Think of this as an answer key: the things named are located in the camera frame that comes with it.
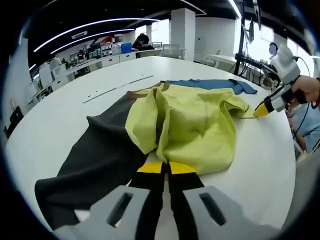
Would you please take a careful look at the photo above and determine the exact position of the white square pillar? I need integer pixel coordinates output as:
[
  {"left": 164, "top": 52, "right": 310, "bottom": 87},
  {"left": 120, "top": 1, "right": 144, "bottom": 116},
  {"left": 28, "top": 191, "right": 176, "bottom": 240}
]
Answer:
[{"left": 170, "top": 7, "right": 197, "bottom": 62}]

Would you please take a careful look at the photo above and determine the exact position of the yellow grey blue garment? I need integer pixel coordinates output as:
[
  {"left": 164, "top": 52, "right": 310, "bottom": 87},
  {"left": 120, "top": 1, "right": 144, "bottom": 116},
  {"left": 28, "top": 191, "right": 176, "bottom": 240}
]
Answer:
[{"left": 34, "top": 78, "right": 259, "bottom": 231}]

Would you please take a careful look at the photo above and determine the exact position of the white counter with drawers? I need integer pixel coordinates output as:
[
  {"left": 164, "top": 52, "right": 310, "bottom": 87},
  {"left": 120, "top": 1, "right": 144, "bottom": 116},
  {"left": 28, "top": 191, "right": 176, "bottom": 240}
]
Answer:
[{"left": 27, "top": 48, "right": 163, "bottom": 101}]

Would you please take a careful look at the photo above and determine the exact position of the black office chair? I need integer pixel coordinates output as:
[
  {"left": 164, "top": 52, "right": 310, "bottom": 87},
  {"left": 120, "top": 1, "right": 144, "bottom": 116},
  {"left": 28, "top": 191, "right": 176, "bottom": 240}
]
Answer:
[{"left": 5, "top": 105, "right": 25, "bottom": 137}]

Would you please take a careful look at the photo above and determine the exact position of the black tripod stand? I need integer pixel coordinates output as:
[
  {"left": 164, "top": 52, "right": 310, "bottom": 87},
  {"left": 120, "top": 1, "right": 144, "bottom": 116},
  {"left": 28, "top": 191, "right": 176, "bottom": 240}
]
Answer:
[{"left": 234, "top": 0, "right": 262, "bottom": 76}]

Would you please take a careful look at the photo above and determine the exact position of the person's right hand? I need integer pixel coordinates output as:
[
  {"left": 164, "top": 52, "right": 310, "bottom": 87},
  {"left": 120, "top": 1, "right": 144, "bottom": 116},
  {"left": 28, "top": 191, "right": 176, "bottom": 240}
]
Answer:
[{"left": 289, "top": 75, "right": 320, "bottom": 106}]

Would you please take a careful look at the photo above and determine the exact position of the table cable slot strip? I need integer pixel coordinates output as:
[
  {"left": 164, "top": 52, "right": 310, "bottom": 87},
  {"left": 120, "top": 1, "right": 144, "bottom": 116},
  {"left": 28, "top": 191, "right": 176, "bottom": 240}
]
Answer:
[{"left": 82, "top": 74, "right": 155, "bottom": 104}]

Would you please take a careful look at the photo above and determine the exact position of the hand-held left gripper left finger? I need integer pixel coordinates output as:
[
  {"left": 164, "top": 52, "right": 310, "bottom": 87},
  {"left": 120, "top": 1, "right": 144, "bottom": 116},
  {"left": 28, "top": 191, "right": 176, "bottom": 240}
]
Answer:
[{"left": 52, "top": 161, "right": 167, "bottom": 240}]

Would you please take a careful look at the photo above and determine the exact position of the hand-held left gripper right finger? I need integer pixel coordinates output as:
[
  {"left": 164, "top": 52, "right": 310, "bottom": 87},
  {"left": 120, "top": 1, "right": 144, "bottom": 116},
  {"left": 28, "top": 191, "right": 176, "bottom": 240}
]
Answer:
[{"left": 168, "top": 161, "right": 253, "bottom": 240}]

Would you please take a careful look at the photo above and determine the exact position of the white office chair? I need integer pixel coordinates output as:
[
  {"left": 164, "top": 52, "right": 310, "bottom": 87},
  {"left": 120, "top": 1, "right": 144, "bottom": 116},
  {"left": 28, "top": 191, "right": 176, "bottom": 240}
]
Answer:
[{"left": 161, "top": 43, "right": 181, "bottom": 60}]

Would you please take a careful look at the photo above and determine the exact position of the short ceiling light strip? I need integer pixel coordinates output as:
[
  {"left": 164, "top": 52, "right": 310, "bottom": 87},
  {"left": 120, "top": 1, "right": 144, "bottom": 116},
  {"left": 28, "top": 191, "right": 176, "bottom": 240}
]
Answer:
[{"left": 49, "top": 28, "right": 136, "bottom": 55}]

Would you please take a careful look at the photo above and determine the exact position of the blue storage box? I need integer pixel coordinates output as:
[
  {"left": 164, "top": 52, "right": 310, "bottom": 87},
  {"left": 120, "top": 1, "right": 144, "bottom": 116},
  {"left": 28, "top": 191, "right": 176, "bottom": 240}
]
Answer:
[{"left": 120, "top": 42, "right": 133, "bottom": 54}]

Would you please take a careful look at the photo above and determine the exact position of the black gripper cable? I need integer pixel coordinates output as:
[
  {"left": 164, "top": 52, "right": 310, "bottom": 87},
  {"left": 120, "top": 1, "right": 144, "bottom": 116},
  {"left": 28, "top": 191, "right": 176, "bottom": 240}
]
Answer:
[{"left": 291, "top": 56, "right": 314, "bottom": 141}]

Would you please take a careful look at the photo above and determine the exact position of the long ceiling light strip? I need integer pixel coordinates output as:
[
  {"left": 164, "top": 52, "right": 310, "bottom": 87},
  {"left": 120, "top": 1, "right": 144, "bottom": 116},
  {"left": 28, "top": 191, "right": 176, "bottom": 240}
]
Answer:
[{"left": 33, "top": 17, "right": 161, "bottom": 53}]

